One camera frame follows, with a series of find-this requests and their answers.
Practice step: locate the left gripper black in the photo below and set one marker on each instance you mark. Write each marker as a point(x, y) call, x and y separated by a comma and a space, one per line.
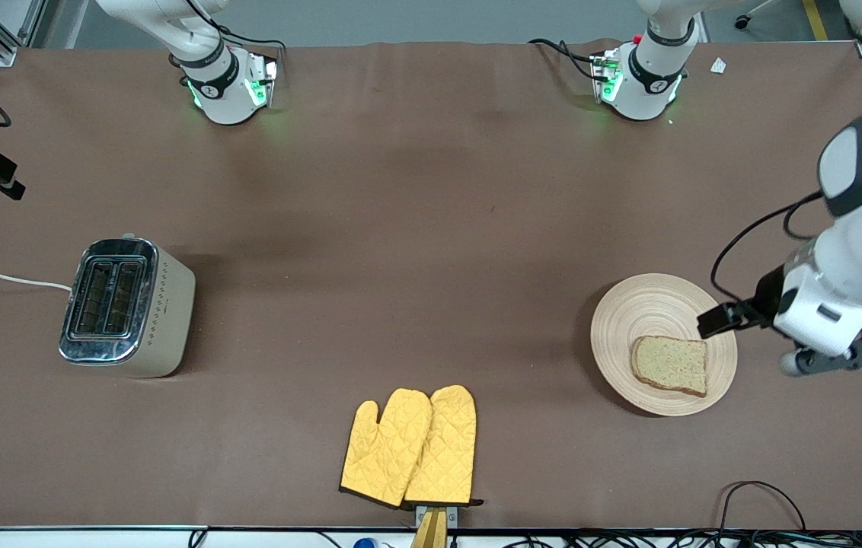
point(766, 295)

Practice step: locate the brown toast slice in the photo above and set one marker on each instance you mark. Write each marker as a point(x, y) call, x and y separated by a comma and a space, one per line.
point(671, 365)

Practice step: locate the round wooden plate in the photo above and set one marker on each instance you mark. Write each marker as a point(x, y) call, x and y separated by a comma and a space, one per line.
point(652, 304)

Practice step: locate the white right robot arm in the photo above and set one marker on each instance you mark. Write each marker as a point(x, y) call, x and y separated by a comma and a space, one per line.
point(225, 84)

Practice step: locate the cream chrome two-slot toaster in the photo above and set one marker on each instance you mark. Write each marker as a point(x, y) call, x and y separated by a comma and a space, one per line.
point(164, 320)

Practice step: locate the small white paper scrap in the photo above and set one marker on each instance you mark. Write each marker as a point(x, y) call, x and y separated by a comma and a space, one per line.
point(718, 65)

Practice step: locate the black chair caster wheel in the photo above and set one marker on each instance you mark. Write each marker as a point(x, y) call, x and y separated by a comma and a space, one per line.
point(742, 22)

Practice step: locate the brown table cover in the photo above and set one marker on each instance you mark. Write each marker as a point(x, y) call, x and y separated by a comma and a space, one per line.
point(477, 152)

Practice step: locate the yellow quilted oven mitt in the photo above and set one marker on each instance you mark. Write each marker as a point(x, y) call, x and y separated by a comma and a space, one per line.
point(446, 449)
point(385, 449)

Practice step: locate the small blue object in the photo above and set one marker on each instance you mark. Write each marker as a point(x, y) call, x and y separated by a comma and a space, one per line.
point(364, 543)

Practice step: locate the upright aluminium frame profile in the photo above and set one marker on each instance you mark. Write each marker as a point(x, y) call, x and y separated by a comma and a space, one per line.
point(33, 19)

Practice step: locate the grey metal bracket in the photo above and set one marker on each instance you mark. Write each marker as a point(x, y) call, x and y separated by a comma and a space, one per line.
point(452, 514)

